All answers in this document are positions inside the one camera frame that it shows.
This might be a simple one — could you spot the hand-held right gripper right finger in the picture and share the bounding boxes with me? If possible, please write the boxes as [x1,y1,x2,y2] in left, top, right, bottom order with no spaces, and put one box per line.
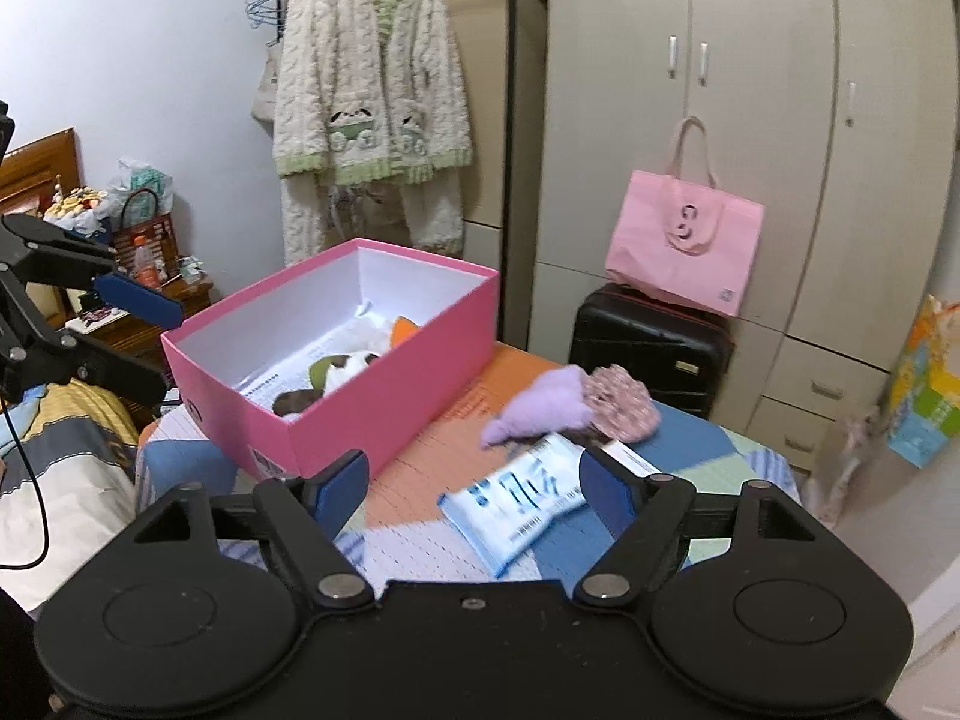
[574,448,817,608]

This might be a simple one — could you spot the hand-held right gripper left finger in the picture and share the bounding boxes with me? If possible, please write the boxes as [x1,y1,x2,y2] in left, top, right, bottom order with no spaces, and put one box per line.
[133,450,374,611]

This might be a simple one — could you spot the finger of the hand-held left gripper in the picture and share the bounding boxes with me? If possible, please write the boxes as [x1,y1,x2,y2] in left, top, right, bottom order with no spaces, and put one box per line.
[0,270,170,400]
[4,214,185,331]

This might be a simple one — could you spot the white printed carton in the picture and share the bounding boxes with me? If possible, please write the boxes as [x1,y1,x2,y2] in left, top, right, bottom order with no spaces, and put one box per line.
[600,439,665,477]

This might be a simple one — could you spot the pink floral scrunchie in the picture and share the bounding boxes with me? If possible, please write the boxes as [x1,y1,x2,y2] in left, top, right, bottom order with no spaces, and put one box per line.
[581,364,657,443]

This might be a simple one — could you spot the blue white tissue packet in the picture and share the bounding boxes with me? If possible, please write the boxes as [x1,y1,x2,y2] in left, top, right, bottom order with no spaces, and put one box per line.
[437,431,590,578]

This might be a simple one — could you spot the pink cardboard box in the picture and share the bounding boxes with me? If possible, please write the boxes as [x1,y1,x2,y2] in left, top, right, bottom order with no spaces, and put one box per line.
[161,238,501,481]

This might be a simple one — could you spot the white plush dog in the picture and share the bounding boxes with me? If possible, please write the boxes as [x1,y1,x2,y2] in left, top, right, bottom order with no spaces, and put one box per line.
[271,349,387,417]

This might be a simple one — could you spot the orange drink bottle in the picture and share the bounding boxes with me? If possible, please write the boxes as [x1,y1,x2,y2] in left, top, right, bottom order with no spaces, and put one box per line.
[131,235,162,287]

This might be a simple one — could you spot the wooden nightstand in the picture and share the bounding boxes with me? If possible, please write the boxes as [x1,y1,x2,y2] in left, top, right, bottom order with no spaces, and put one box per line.
[64,274,215,391]

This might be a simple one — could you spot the brown wicker basket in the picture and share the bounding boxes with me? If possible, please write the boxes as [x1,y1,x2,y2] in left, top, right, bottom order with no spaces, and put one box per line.
[111,189,181,286]

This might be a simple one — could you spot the patterned bed blanket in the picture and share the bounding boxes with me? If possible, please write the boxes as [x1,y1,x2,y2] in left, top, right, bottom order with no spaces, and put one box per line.
[0,382,166,608]

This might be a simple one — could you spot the blue plush flower bouquet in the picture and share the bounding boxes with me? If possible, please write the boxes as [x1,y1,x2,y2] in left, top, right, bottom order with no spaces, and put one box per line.
[41,184,113,237]

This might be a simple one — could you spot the green white tissue pack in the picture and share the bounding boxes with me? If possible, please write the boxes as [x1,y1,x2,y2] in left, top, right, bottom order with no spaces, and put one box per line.
[112,157,175,215]

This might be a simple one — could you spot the printed paper sheet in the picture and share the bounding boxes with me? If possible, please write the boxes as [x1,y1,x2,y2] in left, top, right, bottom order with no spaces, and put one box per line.
[236,330,361,410]

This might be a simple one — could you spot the patchwork tablecloth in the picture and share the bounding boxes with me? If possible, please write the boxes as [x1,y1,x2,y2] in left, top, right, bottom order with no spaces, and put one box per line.
[135,341,800,586]

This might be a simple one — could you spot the black suitcase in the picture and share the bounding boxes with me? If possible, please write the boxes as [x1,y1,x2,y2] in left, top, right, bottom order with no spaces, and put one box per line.
[568,283,736,421]

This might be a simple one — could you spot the wooden headboard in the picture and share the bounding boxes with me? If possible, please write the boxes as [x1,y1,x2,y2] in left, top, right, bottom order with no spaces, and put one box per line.
[0,127,83,316]

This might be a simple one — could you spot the fluffy cream pajama pants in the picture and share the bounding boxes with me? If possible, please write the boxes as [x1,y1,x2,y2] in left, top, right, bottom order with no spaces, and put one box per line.
[281,165,466,267]

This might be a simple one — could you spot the canvas tote bag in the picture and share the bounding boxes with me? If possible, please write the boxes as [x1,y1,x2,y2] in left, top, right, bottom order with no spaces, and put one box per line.
[251,41,290,128]

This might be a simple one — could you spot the pink tote bag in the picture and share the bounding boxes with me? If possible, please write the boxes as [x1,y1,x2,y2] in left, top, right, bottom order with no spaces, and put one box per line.
[605,116,766,317]

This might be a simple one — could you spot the white refrigerator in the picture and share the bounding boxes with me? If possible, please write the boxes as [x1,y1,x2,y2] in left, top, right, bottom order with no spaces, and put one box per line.
[817,135,960,706]

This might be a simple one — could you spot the fluffy cream pajama jacket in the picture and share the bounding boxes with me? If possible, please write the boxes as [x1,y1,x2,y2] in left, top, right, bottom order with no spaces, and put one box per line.
[271,0,475,185]

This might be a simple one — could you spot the colourful gift bag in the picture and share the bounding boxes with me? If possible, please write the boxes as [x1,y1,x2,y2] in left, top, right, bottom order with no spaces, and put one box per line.
[885,292,960,470]

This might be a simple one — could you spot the beige wooden panel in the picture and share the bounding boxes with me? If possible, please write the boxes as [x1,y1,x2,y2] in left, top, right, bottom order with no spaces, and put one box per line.
[442,0,518,241]

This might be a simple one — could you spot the beige wardrobe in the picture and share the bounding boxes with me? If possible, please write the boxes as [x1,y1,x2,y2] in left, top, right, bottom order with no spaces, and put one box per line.
[502,0,960,481]

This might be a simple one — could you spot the black cable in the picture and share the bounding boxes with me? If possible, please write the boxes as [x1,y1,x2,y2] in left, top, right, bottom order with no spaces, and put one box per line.
[0,401,50,571]

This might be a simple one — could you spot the blue wire hanger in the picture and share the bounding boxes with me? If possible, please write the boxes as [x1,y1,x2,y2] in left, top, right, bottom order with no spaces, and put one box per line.
[245,0,290,31]

